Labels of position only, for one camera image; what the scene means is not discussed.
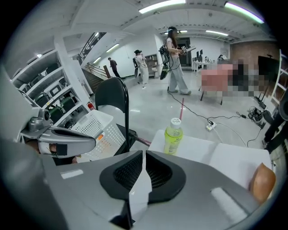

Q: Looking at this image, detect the white perforated plastic basket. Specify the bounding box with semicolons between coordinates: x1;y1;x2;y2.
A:
71;110;126;162

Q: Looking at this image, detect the pink armchair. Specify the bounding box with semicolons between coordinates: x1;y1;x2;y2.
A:
198;63;235;106

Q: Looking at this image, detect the ceiling tube light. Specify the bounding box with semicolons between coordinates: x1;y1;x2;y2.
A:
138;0;187;13
224;1;265;24

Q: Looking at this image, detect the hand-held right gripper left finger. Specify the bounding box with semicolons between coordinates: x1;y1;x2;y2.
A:
44;150;144;230

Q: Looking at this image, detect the white shelf with black cases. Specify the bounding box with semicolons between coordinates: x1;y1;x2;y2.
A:
10;49;91;128

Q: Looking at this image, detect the brown wooden bowl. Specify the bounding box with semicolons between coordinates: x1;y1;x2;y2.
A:
249;162;277;204

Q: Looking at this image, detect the orange tissue packet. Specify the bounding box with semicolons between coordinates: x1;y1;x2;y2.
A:
95;132;106;145

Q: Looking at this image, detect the black folding chair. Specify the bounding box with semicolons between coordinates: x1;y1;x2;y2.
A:
94;76;138;156

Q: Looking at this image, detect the black monitor screen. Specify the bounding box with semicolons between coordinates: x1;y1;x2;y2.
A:
257;54;281;83

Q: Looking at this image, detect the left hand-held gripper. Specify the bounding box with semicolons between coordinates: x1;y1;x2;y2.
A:
0;64;97;157

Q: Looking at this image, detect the grey cubby cabinet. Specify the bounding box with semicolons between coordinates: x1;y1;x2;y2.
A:
144;53;158;79

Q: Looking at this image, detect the long white desk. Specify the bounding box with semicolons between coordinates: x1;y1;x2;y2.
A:
192;60;218;73

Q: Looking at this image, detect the green drink bottle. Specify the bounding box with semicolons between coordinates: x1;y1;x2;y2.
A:
163;117;184;156

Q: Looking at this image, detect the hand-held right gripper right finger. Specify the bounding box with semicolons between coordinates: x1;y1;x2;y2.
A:
135;150;259;230

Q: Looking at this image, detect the white marble-pattern table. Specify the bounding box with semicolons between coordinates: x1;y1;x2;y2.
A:
148;129;274;192

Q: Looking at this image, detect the staircase with railing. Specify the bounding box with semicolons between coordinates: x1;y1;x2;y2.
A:
78;32;113;95

